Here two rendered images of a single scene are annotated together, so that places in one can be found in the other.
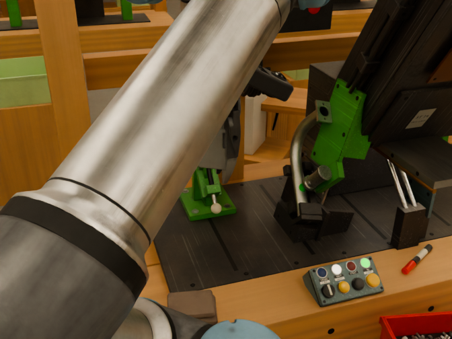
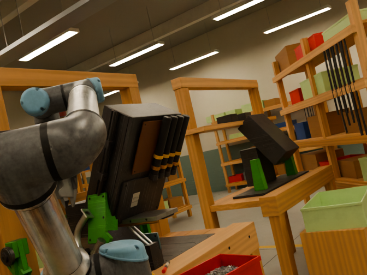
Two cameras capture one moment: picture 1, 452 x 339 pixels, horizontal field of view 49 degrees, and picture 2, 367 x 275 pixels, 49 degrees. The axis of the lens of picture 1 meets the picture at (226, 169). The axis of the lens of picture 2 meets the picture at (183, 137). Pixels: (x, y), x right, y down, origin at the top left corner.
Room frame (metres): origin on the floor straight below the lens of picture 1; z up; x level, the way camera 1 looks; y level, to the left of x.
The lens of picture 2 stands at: (-0.55, 0.44, 1.37)
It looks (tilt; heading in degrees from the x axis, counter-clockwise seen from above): 2 degrees up; 323
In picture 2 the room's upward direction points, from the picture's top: 13 degrees counter-clockwise
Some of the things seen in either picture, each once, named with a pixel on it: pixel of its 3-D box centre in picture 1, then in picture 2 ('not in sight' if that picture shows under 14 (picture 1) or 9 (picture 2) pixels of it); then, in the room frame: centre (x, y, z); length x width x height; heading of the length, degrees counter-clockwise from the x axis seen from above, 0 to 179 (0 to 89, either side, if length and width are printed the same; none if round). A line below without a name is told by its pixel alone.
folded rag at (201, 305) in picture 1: (192, 308); not in sight; (0.76, 0.07, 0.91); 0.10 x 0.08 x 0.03; 95
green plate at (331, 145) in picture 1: (348, 126); (102, 216); (1.10, -0.29, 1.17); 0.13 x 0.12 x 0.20; 108
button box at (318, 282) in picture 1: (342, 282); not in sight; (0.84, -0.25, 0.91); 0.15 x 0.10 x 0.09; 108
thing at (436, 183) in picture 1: (408, 144); (135, 219); (1.11, -0.45, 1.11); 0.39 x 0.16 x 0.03; 18
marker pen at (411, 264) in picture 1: (417, 258); (166, 266); (0.93, -0.45, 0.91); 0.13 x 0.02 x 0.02; 136
